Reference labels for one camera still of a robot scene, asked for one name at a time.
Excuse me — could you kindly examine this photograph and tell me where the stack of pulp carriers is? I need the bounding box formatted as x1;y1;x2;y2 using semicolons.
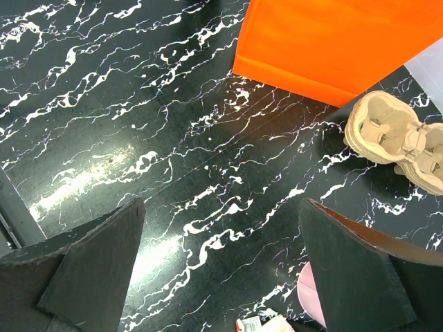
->
344;91;442;196

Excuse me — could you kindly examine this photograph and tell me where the red white sachet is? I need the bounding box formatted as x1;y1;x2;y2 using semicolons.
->
235;317;262;332

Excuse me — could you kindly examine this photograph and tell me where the white folded cloth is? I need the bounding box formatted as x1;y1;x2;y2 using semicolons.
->
259;315;295;332

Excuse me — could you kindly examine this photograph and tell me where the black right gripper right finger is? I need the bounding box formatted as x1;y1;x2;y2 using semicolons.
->
298;199;442;331

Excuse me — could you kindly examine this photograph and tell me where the orange paper bag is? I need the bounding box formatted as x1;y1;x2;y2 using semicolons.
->
233;0;442;107

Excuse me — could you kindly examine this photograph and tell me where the pink straw holder cup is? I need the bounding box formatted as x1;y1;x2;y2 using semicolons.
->
297;262;326;328

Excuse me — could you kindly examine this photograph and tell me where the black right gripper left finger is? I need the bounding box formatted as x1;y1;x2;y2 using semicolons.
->
1;198;145;331

